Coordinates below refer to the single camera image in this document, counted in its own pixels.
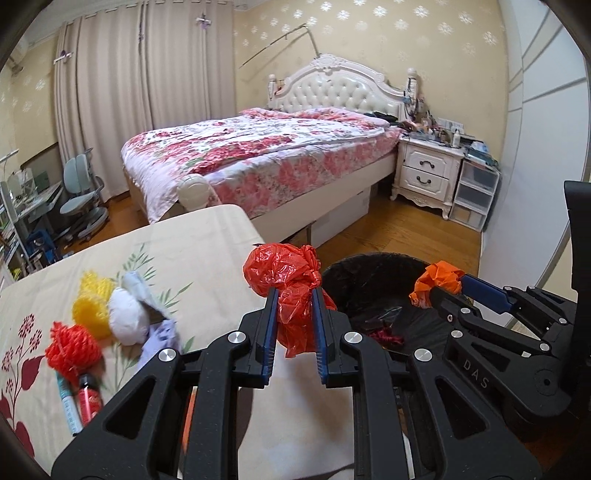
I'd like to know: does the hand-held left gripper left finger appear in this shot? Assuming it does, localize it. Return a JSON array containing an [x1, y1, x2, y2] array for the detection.
[[50, 287, 280, 480]]

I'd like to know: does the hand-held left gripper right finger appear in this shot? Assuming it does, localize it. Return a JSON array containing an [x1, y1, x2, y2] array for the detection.
[[310, 287, 542, 480]]

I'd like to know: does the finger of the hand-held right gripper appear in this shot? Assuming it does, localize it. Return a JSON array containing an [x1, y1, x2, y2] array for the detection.
[[461, 274, 579, 344], [429, 286, 552, 359]]

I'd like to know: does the orange plastic bag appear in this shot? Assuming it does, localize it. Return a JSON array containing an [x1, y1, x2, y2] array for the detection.
[[409, 261, 465, 309]]

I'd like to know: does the red plastic bag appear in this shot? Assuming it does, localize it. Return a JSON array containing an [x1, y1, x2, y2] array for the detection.
[[243, 244, 338, 358]]

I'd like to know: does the black trash bin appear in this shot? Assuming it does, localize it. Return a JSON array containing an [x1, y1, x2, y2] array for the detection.
[[321, 252, 483, 365]]

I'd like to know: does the dark red scrap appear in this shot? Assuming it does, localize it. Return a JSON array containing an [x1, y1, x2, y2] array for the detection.
[[367, 323, 406, 348]]

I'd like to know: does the clear plastic drawer unit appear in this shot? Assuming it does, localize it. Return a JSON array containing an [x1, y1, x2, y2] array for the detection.
[[449, 156, 502, 232]]

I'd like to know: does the white cardboard box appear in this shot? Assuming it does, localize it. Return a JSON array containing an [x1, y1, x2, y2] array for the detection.
[[306, 187, 373, 248]]

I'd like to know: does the white nightstand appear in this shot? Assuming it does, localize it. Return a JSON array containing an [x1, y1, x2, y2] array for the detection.
[[391, 137, 465, 220]]

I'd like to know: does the white round bedpost knob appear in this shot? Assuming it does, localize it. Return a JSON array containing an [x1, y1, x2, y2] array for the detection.
[[178, 175, 219, 209]]

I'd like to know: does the white wardrobe door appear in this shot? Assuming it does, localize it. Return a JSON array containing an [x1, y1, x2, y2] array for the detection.
[[478, 0, 591, 330]]

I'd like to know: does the pile of small bedside items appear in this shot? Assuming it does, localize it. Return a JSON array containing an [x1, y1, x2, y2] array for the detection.
[[401, 108, 469, 149]]

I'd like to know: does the pink floral blanket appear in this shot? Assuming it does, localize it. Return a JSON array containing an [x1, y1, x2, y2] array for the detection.
[[121, 107, 404, 223]]

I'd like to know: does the yellow foam net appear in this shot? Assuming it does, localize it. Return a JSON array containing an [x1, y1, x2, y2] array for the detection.
[[72, 271, 118, 337]]

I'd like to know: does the small red bottle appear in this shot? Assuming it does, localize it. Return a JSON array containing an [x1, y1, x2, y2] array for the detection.
[[76, 375, 103, 428]]

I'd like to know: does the red foam net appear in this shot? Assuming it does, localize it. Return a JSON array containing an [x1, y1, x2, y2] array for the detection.
[[45, 322, 103, 386]]

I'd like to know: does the teal tube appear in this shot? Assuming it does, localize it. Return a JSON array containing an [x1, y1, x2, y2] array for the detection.
[[55, 371, 84, 437]]

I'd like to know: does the pale blue desk chair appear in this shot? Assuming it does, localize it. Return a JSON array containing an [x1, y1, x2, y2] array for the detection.
[[59, 148, 110, 241]]

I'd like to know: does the white upholstered bed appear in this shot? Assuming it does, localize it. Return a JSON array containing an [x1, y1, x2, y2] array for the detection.
[[121, 54, 422, 247]]

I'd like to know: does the grey study desk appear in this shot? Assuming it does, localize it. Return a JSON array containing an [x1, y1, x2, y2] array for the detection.
[[0, 181, 64, 241]]

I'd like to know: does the beige curtain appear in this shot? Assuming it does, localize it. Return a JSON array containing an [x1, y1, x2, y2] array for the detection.
[[53, 0, 238, 205]]

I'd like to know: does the thin metal pole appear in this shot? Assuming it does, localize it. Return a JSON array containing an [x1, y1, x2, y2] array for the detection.
[[239, 23, 324, 70]]

